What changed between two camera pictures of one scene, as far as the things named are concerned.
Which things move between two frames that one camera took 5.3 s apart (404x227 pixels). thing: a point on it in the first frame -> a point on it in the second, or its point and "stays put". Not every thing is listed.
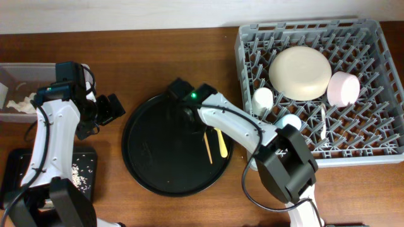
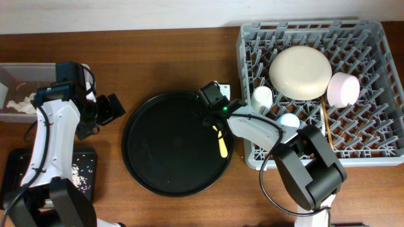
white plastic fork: (323, 122) stays put
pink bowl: (343, 89) stays put
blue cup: (288, 119) stays put
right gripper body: (188, 117) -> (208, 117)
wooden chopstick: (208, 147) -> (327, 123)
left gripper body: (105, 110) stays put
